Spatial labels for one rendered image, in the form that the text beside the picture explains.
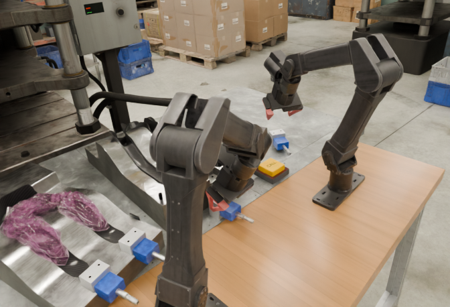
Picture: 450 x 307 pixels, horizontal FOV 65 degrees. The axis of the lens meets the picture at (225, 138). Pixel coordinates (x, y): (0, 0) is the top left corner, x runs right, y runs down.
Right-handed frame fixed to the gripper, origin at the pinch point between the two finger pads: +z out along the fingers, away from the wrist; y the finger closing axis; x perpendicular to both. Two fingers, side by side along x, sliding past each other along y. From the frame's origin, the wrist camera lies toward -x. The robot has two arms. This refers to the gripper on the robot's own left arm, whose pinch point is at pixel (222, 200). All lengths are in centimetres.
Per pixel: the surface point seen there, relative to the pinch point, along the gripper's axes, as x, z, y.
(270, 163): 0.3, 1.1, -23.6
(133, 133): -37.3, 10.9, -1.3
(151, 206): -11.8, 6.0, 13.4
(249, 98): -35, 25, -70
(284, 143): -2.5, 2.5, -37.0
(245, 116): -26, 20, -53
